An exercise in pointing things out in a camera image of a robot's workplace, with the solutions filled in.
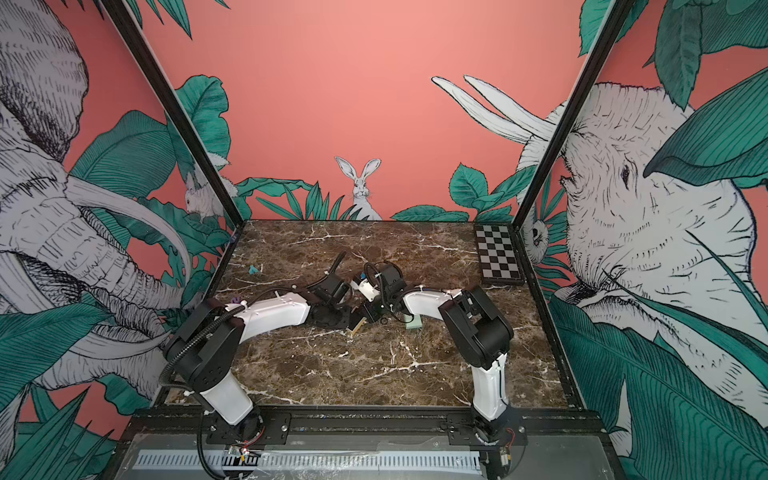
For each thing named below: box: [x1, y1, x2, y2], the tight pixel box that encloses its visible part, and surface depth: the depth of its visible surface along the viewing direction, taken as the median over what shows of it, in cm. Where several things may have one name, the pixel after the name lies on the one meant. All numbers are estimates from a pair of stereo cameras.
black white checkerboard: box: [474, 223, 525, 286], surface depth 109 cm
